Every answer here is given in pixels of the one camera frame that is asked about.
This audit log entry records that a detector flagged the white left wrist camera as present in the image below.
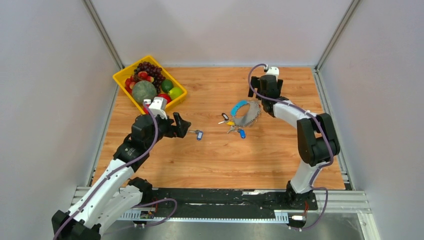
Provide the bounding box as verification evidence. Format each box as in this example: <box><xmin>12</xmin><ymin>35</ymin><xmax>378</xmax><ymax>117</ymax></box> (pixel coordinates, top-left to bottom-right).
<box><xmin>142</xmin><ymin>96</ymin><xmax>168</xmax><ymax>120</ymax></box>

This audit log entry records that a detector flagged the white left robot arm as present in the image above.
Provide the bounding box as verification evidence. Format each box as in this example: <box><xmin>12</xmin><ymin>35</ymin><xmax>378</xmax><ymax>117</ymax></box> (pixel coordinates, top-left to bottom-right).
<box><xmin>51</xmin><ymin>112</ymin><xmax>192</xmax><ymax>240</ymax></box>

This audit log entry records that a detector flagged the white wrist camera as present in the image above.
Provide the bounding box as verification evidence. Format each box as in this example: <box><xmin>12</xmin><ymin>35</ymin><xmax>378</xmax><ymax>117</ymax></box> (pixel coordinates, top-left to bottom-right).
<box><xmin>263</xmin><ymin>65</ymin><xmax>280</xmax><ymax>79</ymax></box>
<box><xmin>142</xmin><ymin>96</ymin><xmax>168</xmax><ymax>120</ymax></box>

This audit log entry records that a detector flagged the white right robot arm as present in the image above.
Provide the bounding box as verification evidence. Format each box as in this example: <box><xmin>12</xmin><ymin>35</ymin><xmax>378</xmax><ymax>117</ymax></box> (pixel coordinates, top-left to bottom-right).
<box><xmin>248</xmin><ymin>74</ymin><xmax>340</xmax><ymax>209</ymax></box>

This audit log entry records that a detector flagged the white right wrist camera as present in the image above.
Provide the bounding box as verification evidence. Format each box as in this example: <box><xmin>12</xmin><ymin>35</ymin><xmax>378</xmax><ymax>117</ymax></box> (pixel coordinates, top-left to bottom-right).
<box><xmin>263</xmin><ymin>65</ymin><xmax>280</xmax><ymax>79</ymax></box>

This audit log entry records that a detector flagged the red apple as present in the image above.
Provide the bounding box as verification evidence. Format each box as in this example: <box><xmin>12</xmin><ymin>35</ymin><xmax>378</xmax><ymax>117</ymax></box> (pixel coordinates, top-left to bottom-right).
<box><xmin>157</xmin><ymin>93</ymin><xmax>172</xmax><ymax>104</ymax></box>

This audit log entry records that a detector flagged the purple grape bunch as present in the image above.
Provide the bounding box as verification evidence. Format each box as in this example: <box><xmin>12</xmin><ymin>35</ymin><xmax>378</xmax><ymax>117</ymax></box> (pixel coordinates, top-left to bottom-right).
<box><xmin>133</xmin><ymin>61</ymin><xmax>166</xmax><ymax>94</ymax></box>

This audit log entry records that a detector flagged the green melon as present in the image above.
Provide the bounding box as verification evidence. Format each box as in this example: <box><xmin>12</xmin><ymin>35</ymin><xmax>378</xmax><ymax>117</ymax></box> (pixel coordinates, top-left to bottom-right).
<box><xmin>132</xmin><ymin>81</ymin><xmax>158</xmax><ymax>104</ymax></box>

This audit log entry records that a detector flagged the black key tag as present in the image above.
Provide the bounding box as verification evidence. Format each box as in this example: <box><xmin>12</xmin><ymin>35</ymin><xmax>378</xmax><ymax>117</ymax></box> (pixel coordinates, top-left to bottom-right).
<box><xmin>221</xmin><ymin>113</ymin><xmax>230</xmax><ymax>121</ymax></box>

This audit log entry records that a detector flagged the dark green lime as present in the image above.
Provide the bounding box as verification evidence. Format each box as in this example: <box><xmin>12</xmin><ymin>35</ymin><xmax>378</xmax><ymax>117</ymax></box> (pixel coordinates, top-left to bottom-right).
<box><xmin>160</xmin><ymin>79</ymin><xmax>174</xmax><ymax>94</ymax></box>

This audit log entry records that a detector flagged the blue key tag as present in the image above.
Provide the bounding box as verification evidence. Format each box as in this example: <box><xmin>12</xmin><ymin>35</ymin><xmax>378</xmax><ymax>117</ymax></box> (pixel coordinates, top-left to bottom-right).
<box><xmin>188</xmin><ymin>130</ymin><xmax>204</xmax><ymax>141</ymax></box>
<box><xmin>237</xmin><ymin>128</ymin><xmax>246</xmax><ymax>139</ymax></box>

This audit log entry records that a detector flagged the slotted cable duct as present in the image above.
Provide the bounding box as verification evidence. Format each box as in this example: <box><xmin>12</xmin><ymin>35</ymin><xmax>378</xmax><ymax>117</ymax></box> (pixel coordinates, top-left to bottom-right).
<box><xmin>117</xmin><ymin>209</ymin><xmax>290</xmax><ymax>224</ymax></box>

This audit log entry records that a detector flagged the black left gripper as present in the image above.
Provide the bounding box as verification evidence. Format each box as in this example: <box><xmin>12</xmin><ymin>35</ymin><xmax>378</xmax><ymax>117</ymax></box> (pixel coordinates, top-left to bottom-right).
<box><xmin>145</xmin><ymin>111</ymin><xmax>191</xmax><ymax>149</ymax></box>

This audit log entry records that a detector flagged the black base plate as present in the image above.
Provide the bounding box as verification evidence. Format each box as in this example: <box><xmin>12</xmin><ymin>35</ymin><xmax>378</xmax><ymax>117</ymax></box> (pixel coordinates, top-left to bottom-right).
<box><xmin>141</xmin><ymin>188</ymin><xmax>318</xmax><ymax>218</ymax></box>

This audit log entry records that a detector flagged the yellow plastic fruit bin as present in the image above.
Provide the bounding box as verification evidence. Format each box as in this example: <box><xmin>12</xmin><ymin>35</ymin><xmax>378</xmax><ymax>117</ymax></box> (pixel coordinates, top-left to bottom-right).
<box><xmin>113</xmin><ymin>55</ymin><xmax>188</xmax><ymax>114</ymax></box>

